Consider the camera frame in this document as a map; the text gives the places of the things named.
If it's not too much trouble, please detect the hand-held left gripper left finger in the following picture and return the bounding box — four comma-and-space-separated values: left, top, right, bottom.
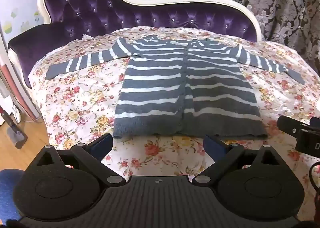
36, 133, 127, 186

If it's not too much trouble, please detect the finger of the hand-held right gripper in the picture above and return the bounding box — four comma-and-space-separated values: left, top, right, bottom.
277, 115, 311, 139

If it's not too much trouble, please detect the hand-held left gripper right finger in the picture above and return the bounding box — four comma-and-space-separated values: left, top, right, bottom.
192, 135, 281, 185

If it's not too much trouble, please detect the grey white striped cardigan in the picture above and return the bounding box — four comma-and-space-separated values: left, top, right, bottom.
45, 35, 306, 140

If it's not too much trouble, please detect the floral bed sheet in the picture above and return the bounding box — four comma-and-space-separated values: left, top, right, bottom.
28, 26, 320, 221

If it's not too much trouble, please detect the blue cloth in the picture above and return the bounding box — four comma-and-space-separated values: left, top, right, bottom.
0, 169, 24, 221

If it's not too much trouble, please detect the purple tufted sofa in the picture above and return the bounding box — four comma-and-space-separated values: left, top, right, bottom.
7, 0, 262, 90

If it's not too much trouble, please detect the black cable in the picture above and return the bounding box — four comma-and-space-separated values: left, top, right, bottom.
308, 160, 320, 210

